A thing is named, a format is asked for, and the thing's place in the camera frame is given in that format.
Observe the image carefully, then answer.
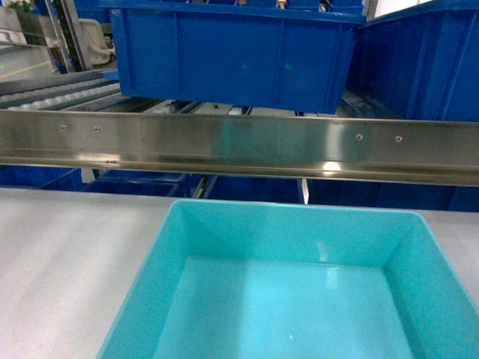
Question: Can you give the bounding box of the roller conveyor track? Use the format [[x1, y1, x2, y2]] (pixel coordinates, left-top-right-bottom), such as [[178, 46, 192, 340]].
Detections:
[[1, 70, 123, 111]]

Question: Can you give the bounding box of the stainless steel shelf rail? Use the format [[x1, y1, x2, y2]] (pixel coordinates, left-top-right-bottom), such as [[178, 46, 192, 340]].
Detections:
[[1, 111, 478, 186]]

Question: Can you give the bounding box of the teal plastic bin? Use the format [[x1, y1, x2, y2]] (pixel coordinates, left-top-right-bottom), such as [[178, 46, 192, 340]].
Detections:
[[99, 200, 478, 358]]

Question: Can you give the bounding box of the dark blue plastic bin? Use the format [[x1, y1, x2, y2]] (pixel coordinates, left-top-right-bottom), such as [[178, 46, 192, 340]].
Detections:
[[100, 1, 366, 114]]

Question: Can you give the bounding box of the dark blue bin right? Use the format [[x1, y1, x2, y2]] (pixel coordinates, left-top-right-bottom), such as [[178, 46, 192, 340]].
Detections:
[[347, 1, 478, 122]]

